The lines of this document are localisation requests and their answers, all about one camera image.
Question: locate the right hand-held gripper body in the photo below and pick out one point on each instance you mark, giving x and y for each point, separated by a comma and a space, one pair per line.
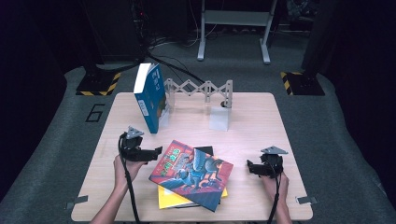
271, 163

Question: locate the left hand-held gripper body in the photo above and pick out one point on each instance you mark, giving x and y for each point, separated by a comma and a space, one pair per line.
132, 146

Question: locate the red picture book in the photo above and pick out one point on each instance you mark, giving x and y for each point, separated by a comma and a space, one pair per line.
193, 174

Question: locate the yellow book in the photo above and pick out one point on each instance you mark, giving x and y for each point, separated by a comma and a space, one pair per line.
169, 200

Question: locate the black hardcover book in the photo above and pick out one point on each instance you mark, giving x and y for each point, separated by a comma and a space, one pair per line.
205, 150

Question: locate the grey expandable book rack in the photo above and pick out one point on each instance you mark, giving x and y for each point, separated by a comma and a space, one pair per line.
219, 119

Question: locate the blue book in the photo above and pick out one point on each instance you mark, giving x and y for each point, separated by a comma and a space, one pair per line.
151, 93

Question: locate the person's left hand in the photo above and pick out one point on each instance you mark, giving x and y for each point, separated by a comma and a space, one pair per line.
127, 171

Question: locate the person's right hand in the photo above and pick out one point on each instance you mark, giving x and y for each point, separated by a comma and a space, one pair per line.
275, 188

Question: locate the grey tape strip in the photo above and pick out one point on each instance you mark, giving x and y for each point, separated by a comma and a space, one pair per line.
306, 200
76, 201

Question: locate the black stand base striped edge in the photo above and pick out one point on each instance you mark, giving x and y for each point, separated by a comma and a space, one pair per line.
306, 85
98, 85

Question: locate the black equipment cabinet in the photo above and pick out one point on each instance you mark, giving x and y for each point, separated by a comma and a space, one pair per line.
115, 31

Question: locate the white metal stand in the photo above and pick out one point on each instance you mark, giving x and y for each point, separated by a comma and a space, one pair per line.
236, 17

